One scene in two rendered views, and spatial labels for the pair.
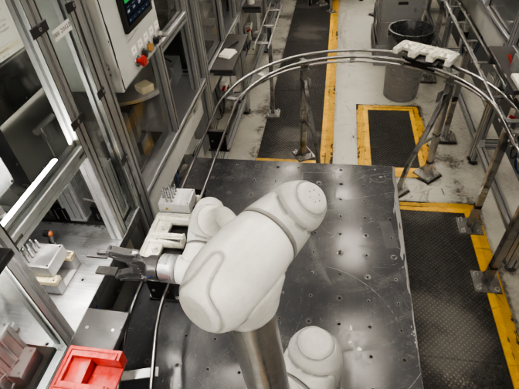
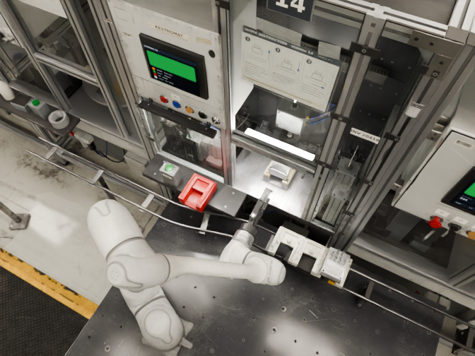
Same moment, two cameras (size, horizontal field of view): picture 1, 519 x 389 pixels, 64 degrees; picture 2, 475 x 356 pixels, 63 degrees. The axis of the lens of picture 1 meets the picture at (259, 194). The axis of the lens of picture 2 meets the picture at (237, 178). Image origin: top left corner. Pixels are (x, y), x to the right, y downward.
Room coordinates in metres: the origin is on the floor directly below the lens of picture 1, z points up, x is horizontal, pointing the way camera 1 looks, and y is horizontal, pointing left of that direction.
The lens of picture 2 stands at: (0.97, -0.30, 2.60)
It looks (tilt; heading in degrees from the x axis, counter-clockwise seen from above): 60 degrees down; 106
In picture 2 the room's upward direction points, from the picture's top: 1 degrees counter-clockwise
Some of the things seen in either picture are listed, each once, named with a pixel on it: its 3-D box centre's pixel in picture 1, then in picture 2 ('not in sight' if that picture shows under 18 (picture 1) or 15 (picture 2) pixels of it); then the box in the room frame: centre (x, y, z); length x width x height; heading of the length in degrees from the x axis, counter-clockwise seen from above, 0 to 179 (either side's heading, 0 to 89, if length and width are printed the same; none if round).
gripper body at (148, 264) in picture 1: (147, 266); (250, 225); (0.83, 0.37, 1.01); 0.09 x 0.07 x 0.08; 78
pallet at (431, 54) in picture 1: (424, 56); not in sight; (2.45, -1.10, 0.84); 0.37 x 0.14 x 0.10; 46
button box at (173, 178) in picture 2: not in sight; (172, 173); (0.39, 0.55, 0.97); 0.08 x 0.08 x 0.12; 78
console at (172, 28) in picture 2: not in sight; (187, 51); (0.48, 0.74, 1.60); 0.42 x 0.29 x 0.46; 168
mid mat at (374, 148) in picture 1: (391, 136); not in sight; (2.77, -1.11, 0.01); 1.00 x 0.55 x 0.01; 168
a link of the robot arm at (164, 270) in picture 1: (169, 268); (243, 239); (0.82, 0.30, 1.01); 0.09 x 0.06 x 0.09; 168
